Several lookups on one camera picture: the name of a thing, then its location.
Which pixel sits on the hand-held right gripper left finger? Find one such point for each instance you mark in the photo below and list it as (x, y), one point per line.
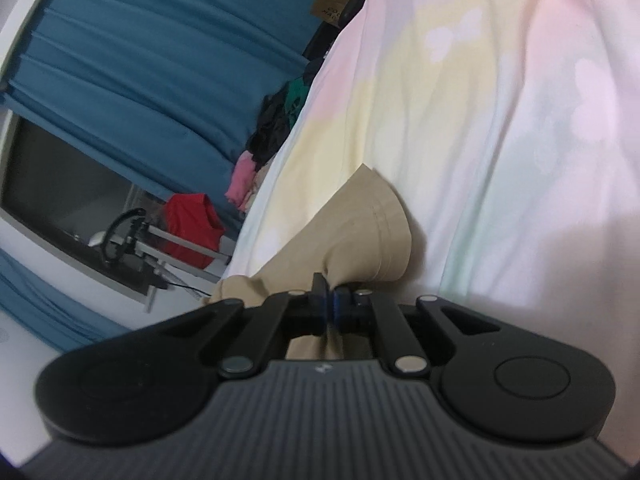
(320, 310)

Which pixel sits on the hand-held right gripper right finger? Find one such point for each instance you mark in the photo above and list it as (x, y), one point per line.
(342, 310)

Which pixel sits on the khaki t-shirt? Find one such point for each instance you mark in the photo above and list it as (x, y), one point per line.
(350, 230)

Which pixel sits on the black clothes heap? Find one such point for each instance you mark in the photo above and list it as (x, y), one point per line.
(272, 125)

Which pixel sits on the tan garment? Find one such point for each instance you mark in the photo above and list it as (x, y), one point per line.
(255, 187)

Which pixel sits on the red garment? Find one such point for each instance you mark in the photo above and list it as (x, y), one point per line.
(192, 230)

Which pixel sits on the pink garment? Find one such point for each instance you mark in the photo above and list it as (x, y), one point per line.
(242, 180)

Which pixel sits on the pastel bed sheet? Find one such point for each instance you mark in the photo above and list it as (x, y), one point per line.
(500, 110)

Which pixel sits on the narrow blue curtain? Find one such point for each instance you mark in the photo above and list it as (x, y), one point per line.
(45, 305)

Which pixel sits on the dark window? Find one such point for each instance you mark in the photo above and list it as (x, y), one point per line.
(60, 185)

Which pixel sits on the wide blue curtain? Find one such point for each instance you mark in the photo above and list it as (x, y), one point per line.
(150, 60)

